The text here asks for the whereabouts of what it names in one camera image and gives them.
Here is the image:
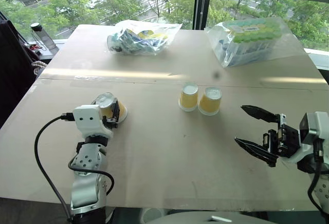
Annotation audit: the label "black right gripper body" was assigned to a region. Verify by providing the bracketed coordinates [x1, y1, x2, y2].
[262, 113, 301, 158]

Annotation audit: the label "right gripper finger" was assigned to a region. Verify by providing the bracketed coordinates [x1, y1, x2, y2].
[240, 104, 280, 125]
[234, 137, 280, 169]

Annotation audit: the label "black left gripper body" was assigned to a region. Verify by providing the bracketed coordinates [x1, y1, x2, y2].
[102, 115, 120, 130]

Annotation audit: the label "yellow paper cup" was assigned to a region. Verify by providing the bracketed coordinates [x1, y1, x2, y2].
[178, 81, 199, 113]
[92, 92, 129, 123]
[197, 86, 223, 117]

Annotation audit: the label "clear bag of green cups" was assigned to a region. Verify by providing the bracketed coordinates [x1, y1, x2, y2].
[204, 16, 309, 69]

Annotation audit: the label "clear bag of blue packets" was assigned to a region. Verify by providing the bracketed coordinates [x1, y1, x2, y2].
[106, 19, 184, 56]

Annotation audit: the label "clear water bottle black cap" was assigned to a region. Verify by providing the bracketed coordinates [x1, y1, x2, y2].
[30, 22, 60, 55]

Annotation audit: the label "small red items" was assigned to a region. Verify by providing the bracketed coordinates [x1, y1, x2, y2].
[25, 43, 42, 55]

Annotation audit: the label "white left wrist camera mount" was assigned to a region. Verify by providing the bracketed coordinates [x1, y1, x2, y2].
[72, 105, 114, 139]

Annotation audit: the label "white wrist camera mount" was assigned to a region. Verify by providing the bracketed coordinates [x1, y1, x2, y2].
[72, 105, 114, 139]
[279, 111, 329, 171]

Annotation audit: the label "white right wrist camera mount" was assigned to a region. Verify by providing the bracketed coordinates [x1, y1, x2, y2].
[279, 111, 329, 171]

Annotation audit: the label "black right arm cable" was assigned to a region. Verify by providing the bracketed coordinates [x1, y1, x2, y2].
[307, 138, 326, 215]

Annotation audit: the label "white rope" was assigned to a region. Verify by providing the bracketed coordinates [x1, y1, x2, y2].
[31, 59, 48, 76]

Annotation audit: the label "black window post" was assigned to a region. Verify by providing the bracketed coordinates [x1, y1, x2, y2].
[192, 0, 213, 31]

